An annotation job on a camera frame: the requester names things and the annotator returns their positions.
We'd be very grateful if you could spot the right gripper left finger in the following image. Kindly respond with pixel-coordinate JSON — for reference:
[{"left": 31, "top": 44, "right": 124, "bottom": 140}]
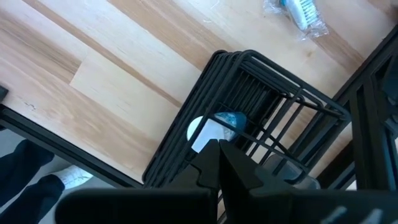
[{"left": 164, "top": 139, "right": 220, "bottom": 191}]

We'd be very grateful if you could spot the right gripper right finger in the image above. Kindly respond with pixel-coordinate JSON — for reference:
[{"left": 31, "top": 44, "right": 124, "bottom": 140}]
[{"left": 219, "top": 139, "right": 296, "bottom": 224}]

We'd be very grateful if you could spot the blue mouthwash bottle white cap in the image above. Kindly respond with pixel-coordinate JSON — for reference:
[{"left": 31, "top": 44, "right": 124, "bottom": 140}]
[{"left": 185, "top": 111, "right": 248, "bottom": 154}]

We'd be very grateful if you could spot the person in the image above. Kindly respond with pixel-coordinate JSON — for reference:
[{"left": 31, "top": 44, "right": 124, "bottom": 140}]
[{"left": 0, "top": 138, "right": 94, "bottom": 224}]

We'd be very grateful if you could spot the blue white wrapped toothbrush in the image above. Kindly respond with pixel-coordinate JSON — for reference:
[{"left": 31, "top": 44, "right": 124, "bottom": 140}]
[{"left": 263, "top": 0, "right": 330, "bottom": 41}]

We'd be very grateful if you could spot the black wire basket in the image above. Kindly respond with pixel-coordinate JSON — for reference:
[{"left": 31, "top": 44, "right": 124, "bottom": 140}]
[{"left": 142, "top": 49, "right": 352, "bottom": 224}]

